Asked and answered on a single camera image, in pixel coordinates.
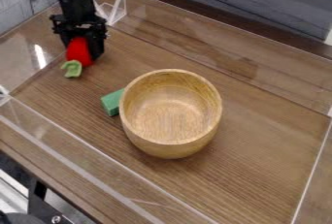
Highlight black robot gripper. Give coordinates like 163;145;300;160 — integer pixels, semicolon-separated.
49;15;105;60

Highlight red plush strawberry green leaves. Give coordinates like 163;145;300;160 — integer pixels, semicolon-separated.
60;36;96;80

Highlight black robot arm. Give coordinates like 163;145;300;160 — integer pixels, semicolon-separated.
49;0;105;60

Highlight green foam block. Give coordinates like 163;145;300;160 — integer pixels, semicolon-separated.
101;89;124;116

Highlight wooden bowl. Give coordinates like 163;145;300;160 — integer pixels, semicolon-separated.
119;69;223;159

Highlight clear acrylic corner bracket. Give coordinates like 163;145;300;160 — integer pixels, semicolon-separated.
93;0;127;26

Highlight black table leg bracket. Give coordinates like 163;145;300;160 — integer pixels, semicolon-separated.
26;180;73;224

